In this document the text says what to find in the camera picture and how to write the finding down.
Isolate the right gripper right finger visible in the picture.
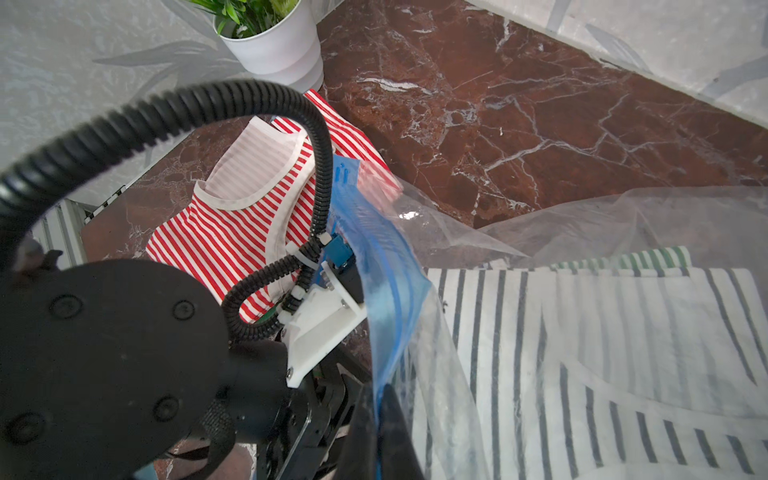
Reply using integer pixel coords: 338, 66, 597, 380
377, 384, 424, 480

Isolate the black white striped top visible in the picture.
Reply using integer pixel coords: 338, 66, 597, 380
415, 267, 767, 479

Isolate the red white striped top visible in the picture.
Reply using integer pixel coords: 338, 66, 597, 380
145, 88, 402, 324

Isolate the clear vacuum bag blue zip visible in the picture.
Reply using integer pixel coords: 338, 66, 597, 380
332, 169, 767, 479

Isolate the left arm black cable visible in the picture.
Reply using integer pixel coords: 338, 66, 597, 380
0, 79, 335, 344

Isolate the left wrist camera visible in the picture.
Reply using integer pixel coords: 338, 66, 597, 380
278, 233, 367, 389

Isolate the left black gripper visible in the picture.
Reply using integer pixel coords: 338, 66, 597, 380
216, 341, 371, 479

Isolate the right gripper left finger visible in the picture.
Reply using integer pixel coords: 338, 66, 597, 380
334, 383, 378, 480

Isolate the potted plant white pot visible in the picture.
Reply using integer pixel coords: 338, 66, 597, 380
192, 1, 324, 92

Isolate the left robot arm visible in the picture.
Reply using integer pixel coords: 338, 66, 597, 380
1, 259, 370, 479

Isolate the green white striped garment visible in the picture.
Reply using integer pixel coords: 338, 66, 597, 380
548, 246, 693, 273

